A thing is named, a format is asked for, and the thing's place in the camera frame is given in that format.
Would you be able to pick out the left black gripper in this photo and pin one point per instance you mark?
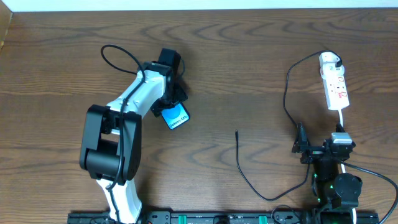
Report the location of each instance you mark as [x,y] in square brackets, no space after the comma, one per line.
[168,106]

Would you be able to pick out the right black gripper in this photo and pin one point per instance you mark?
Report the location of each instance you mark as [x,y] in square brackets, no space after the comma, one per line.
[319,149]

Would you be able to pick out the blue Galaxy smartphone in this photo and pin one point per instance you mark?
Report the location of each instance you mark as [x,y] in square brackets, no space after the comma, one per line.
[175,116]

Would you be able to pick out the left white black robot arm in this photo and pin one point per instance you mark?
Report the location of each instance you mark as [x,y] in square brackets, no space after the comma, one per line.
[111,145]

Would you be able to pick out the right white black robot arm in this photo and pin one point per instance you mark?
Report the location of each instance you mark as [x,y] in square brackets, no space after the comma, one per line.
[338,193]

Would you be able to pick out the white charger plug adapter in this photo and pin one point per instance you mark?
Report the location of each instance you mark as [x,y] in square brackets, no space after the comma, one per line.
[330,58]

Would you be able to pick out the white power strip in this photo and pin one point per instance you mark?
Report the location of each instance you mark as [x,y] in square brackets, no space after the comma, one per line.
[335,87]

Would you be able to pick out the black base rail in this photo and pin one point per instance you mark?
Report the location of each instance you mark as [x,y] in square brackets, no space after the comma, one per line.
[165,217]

